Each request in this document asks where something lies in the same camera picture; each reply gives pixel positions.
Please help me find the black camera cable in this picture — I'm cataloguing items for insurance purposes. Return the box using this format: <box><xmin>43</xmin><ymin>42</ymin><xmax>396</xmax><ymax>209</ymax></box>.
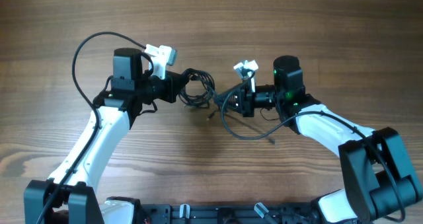
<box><xmin>220</xmin><ymin>70</ymin><xmax>406</xmax><ymax>223</ymax></box>
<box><xmin>34</xmin><ymin>31</ymin><xmax>148</xmax><ymax>224</ymax></box>

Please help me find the black left camera cable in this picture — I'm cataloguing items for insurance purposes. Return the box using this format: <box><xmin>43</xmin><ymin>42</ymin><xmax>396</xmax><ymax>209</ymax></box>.
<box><xmin>34</xmin><ymin>31</ymin><xmax>148</xmax><ymax>224</ymax></box>

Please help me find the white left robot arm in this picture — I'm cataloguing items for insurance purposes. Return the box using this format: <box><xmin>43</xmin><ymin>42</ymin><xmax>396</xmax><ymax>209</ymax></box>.
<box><xmin>24</xmin><ymin>45</ymin><xmax>188</xmax><ymax>223</ymax></box>

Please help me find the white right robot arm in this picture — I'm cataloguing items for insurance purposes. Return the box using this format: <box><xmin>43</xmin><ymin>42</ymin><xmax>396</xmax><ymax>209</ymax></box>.
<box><xmin>214</xmin><ymin>56</ymin><xmax>422</xmax><ymax>223</ymax></box>

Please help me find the black right camera cable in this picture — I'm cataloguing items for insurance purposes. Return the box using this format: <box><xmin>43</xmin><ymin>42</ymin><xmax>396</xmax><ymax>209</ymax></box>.
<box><xmin>220</xmin><ymin>70</ymin><xmax>406</xmax><ymax>223</ymax></box>

